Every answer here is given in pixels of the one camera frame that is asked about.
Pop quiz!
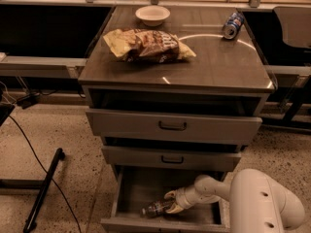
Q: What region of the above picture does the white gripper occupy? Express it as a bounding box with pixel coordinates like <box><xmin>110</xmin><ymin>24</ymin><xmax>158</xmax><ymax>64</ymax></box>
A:
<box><xmin>164</xmin><ymin>185</ymin><xmax>199</xmax><ymax>214</ymax></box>

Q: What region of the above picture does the clear plastic water bottle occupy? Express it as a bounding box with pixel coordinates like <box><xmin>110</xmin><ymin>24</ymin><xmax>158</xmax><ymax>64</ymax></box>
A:
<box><xmin>141</xmin><ymin>199</ymin><xmax>174</xmax><ymax>218</ymax></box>

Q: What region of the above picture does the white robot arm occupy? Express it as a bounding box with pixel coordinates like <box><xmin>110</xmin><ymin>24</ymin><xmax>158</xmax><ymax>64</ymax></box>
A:
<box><xmin>164</xmin><ymin>169</ymin><xmax>305</xmax><ymax>233</ymax></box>

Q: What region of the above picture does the bottom grey drawer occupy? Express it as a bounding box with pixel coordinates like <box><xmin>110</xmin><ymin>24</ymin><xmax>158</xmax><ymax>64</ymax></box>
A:
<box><xmin>101</xmin><ymin>166</ymin><xmax>229</xmax><ymax>233</ymax></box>

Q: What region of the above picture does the grey drawer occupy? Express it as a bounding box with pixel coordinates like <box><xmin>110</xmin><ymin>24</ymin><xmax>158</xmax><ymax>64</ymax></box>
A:
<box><xmin>102</xmin><ymin>146</ymin><xmax>241</xmax><ymax>172</ymax></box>
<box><xmin>86</xmin><ymin>109</ymin><xmax>261</xmax><ymax>145</ymax></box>
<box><xmin>101</xmin><ymin>166</ymin><xmax>229</xmax><ymax>233</ymax></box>

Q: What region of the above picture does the middle grey drawer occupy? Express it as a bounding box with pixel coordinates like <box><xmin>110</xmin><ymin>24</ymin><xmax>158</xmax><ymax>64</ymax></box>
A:
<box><xmin>102</xmin><ymin>146</ymin><xmax>241</xmax><ymax>172</ymax></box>

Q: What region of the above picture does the grey drawer cabinet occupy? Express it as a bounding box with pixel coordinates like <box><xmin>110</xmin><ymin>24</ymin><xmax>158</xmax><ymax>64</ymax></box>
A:
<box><xmin>78</xmin><ymin>5</ymin><xmax>276</xmax><ymax>233</ymax></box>

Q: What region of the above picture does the top grey drawer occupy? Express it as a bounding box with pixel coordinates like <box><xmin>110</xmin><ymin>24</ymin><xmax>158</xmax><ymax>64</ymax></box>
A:
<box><xmin>86</xmin><ymin>109</ymin><xmax>261</xmax><ymax>145</ymax></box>

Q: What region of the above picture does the black stand leg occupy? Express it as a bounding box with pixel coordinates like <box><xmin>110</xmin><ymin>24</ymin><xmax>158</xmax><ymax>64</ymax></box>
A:
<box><xmin>23</xmin><ymin>148</ymin><xmax>65</xmax><ymax>233</ymax></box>

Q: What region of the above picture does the brown yellow chip bag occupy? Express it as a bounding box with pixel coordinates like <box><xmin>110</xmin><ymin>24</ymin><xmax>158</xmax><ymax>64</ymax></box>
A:
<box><xmin>103</xmin><ymin>29</ymin><xmax>196</xmax><ymax>63</ymax></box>

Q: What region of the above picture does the black power adapter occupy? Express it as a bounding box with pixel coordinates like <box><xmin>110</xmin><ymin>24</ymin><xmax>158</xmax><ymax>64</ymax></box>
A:
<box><xmin>17</xmin><ymin>94</ymin><xmax>39</xmax><ymax>109</ymax></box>

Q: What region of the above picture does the white bowl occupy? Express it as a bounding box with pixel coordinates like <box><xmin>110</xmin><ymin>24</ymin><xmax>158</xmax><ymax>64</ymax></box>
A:
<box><xmin>135</xmin><ymin>5</ymin><xmax>170</xmax><ymax>27</ymax></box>

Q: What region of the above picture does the blue soda can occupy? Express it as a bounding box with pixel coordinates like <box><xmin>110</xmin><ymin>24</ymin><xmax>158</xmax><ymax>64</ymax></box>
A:
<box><xmin>223</xmin><ymin>13</ymin><xmax>244</xmax><ymax>40</ymax></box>

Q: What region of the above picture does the black cable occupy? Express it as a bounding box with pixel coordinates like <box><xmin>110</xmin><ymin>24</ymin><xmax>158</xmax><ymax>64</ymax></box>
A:
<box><xmin>8</xmin><ymin>115</ymin><xmax>82</xmax><ymax>233</ymax></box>

